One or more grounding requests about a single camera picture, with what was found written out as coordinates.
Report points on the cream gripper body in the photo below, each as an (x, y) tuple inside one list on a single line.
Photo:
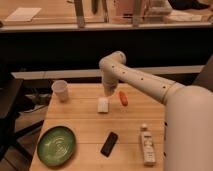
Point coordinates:
[(109, 89)]

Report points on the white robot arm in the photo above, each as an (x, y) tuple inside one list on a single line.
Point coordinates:
[(188, 123)]

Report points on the green ceramic bowl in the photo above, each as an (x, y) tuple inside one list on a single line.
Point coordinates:
[(56, 146)]

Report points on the white rectangular block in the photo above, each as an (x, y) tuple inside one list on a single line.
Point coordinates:
[(103, 105)]

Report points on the white paper cup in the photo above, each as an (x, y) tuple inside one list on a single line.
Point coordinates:
[(59, 87)]

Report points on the black phone-like remote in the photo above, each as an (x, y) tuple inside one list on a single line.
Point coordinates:
[(109, 144)]

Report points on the white bottle with label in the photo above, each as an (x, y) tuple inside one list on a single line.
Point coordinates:
[(147, 146)]

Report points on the dark chair at left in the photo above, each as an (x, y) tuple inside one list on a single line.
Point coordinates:
[(12, 103)]

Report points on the white paper sheet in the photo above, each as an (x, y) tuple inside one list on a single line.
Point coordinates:
[(23, 14)]

